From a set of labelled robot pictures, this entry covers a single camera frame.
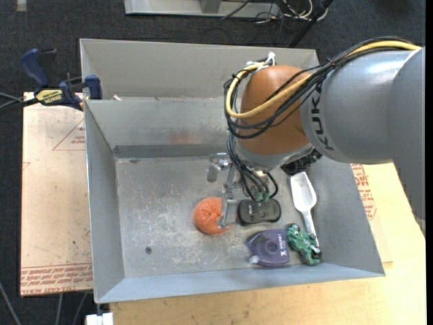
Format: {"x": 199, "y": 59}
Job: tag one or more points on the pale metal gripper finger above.
{"x": 222, "y": 220}
{"x": 231, "y": 212}

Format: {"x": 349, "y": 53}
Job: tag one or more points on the orange mesh scrubber ball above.
{"x": 208, "y": 215}

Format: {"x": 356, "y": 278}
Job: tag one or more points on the black computer mouse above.
{"x": 258, "y": 212}

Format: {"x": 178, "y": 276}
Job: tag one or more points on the purple tape dispenser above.
{"x": 269, "y": 247}

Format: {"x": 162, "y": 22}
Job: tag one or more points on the grey metal bin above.
{"x": 169, "y": 195}

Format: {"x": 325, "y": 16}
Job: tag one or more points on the white plastic scoop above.
{"x": 303, "y": 191}

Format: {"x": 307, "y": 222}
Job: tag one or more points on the green toy car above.
{"x": 302, "y": 244}

